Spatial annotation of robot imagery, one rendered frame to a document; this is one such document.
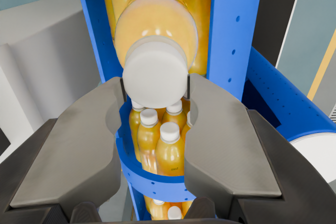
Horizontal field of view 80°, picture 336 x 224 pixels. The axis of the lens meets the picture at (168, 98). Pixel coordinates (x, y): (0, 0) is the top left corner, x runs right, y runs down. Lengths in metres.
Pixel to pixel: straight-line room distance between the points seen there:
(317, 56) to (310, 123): 1.23
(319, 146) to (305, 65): 1.23
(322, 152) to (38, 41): 0.85
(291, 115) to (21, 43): 0.77
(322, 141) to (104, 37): 0.67
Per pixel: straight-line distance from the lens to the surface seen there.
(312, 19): 1.81
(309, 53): 1.91
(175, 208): 0.67
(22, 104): 0.48
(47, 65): 0.58
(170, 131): 0.40
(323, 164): 0.86
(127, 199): 1.60
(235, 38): 0.29
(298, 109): 0.81
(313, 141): 0.75
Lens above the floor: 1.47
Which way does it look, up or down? 57 degrees down
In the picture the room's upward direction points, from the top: 179 degrees clockwise
